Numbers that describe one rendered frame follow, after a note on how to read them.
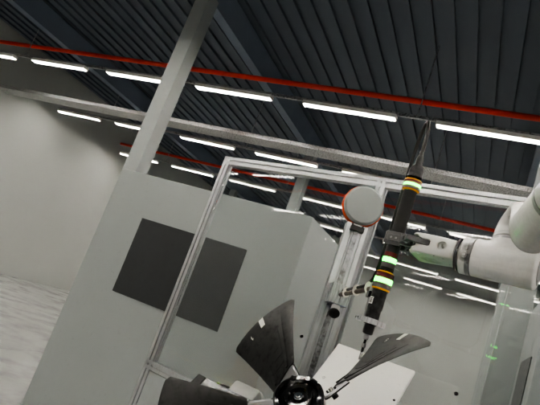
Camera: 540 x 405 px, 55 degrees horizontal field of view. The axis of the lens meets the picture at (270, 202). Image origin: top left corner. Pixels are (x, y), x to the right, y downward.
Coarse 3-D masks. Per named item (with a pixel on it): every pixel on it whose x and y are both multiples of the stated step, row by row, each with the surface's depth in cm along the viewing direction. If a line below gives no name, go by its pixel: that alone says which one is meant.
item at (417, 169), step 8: (416, 160) 129; (416, 168) 127; (408, 176) 130; (416, 176) 130; (376, 288) 121; (376, 296) 121; (384, 296) 121; (368, 304) 122; (376, 304) 120; (368, 312) 121; (376, 312) 120; (368, 328) 120
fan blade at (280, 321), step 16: (288, 304) 148; (272, 320) 147; (288, 320) 142; (256, 336) 148; (272, 336) 142; (288, 336) 138; (240, 352) 149; (256, 352) 145; (272, 352) 139; (288, 352) 134; (256, 368) 142; (272, 368) 136; (288, 368) 131; (272, 384) 134
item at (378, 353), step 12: (384, 336) 143; (396, 336) 138; (408, 336) 134; (372, 348) 140; (384, 348) 133; (396, 348) 128; (408, 348) 126; (420, 348) 124; (360, 360) 137; (372, 360) 128; (384, 360) 124; (348, 372) 135; (360, 372) 123; (336, 384) 129
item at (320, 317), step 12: (348, 228) 196; (348, 240) 195; (360, 240) 195; (336, 252) 198; (336, 264) 193; (336, 276) 193; (348, 276) 192; (324, 288) 196; (324, 300) 190; (324, 312) 190; (336, 324) 188; (312, 336) 187; (312, 348) 187; (324, 348) 188; (324, 360) 185; (300, 372) 184
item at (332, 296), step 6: (336, 282) 180; (330, 288) 182; (336, 288) 179; (342, 288) 179; (330, 294) 179; (336, 294) 179; (330, 300) 178; (336, 300) 179; (342, 300) 179; (348, 300) 179; (342, 306) 179
